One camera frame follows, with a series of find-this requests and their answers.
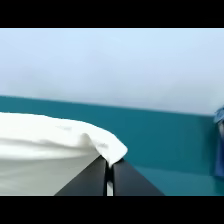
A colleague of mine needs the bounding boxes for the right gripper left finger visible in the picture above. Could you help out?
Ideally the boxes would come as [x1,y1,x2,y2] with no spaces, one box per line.
[54,155,108,197]

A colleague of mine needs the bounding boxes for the blue garment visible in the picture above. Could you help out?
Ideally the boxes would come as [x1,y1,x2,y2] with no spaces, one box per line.
[213,105,224,178]

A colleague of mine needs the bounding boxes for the cream white garment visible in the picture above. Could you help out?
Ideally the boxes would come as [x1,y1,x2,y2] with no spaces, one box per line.
[0,112,129,197]

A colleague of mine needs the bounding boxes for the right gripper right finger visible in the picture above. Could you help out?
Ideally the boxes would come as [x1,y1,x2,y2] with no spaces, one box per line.
[111,157,165,197]

